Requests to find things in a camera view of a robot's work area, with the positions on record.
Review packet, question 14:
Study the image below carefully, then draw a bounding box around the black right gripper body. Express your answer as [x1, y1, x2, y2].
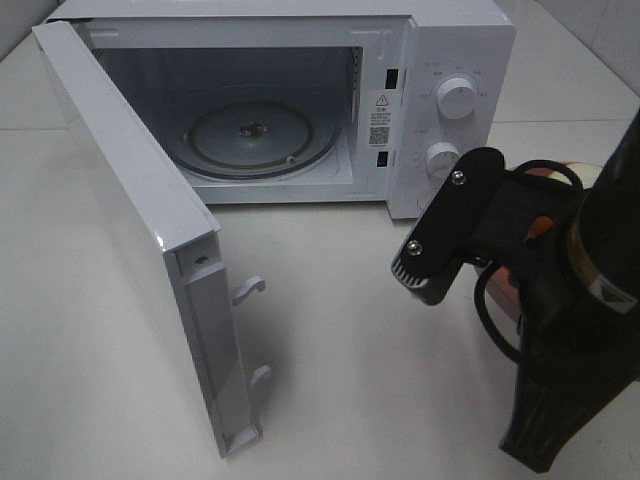
[464, 169, 583, 320]

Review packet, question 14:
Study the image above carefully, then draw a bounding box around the warning label sticker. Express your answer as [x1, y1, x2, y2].
[367, 89, 398, 148]

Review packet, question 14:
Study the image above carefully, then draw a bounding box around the round door release button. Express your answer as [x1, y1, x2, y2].
[417, 189, 437, 211]

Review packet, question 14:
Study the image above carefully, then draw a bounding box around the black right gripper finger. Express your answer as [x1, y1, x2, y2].
[500, 349, 639, 473]

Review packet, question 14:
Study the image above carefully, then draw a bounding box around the white upper power knob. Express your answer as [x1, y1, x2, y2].
[435, 74, 477, 120]

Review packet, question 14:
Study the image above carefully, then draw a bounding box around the white microwave oven body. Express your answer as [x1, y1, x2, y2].
[40, 1, 516, 219]

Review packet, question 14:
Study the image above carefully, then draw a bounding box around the glass microwave turntable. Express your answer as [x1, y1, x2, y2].
[174, 101, 340, 180]

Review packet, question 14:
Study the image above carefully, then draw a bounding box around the white lower timer knob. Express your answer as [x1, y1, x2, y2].
[425, 141, 460, 179]

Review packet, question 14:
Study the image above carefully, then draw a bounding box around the toast sandwich with lettuce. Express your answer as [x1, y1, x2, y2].
[548, 162, 603, 189]

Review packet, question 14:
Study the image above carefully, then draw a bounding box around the white microwave door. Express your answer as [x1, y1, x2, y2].
[33, 21, 265, 457]

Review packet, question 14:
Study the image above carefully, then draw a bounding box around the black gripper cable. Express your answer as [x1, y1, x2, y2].
[472, 159, 584, 364]

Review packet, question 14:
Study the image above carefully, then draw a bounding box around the pink round plate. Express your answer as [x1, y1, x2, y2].
[487, 161, 572, 321]

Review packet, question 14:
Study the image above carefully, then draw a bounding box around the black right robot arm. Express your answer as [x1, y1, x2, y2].
[474, 120, 639, 473]

